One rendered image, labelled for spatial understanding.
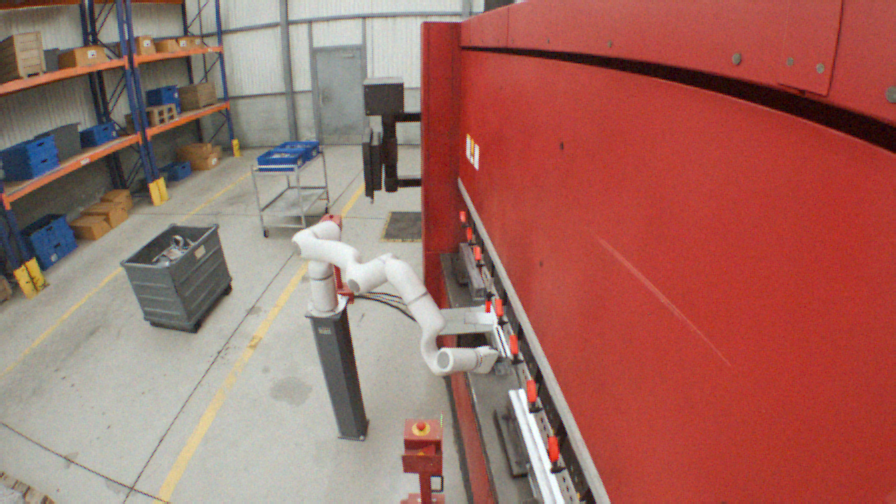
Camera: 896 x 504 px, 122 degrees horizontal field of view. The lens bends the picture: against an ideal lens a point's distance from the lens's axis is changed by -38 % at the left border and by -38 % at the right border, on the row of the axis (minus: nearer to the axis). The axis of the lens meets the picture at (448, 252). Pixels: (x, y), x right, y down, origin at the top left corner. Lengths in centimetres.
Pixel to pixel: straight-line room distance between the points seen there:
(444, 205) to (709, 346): 210
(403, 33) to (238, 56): 390
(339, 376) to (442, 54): 182
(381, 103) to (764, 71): 219
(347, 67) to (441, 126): 681
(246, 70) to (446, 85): 812
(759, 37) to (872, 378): 34
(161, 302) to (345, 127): 645
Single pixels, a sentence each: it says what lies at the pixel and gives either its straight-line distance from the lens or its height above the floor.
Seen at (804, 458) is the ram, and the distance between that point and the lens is 50.
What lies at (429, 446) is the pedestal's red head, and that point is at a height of 74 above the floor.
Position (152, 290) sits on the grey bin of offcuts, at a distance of 380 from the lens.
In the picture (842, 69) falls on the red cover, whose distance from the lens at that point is 42.
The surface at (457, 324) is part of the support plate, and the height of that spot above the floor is 100.
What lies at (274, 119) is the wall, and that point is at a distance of 990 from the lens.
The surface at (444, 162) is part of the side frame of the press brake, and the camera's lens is 238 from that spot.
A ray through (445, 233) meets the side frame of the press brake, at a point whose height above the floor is 102.
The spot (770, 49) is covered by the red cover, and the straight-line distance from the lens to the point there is 47.
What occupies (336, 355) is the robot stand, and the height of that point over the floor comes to 75.
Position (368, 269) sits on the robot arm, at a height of 139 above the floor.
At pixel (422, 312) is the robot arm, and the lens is 138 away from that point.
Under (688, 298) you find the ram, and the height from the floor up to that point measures 188.
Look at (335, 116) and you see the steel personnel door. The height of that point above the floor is 68.
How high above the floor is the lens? 216
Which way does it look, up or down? 29 degrees down
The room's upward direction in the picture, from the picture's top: 1 degrees clockwise
